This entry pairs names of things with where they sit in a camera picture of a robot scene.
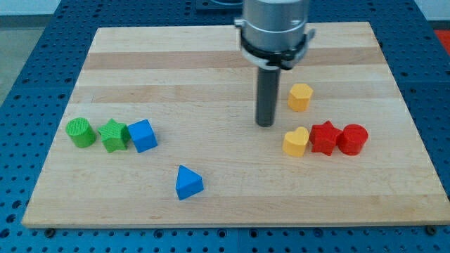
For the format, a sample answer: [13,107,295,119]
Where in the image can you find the yellow hexagon block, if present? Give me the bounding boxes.
[288,84,314,112]

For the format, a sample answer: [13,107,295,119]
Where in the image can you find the red star block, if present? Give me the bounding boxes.
[309,121,342,156]

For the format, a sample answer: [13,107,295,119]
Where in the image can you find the light wooden board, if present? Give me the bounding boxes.
[22,22,449,228]

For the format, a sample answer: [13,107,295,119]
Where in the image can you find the blue cube block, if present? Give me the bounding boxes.
[128,119,158,153]

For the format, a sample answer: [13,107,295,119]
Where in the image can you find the yellow heart block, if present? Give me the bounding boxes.
[282,126,309,157]

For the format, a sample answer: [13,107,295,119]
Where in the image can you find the blue triangle block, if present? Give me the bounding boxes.
[175,165,204,200]

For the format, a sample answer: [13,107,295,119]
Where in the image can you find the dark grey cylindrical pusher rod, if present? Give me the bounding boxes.
[255,68,281,127]

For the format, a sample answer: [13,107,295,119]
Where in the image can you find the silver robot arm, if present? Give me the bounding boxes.
[234,0,316,127]

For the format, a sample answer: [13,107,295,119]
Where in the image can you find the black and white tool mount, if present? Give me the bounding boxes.
[240,29,316,70]

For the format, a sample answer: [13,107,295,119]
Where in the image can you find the red cylinder block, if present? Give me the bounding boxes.
[337,124,368,155]

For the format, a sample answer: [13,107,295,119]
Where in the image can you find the green star block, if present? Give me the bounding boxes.
[98,118,131,153]

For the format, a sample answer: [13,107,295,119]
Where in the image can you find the green cylinder block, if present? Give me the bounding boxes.
[65,117,96,148]

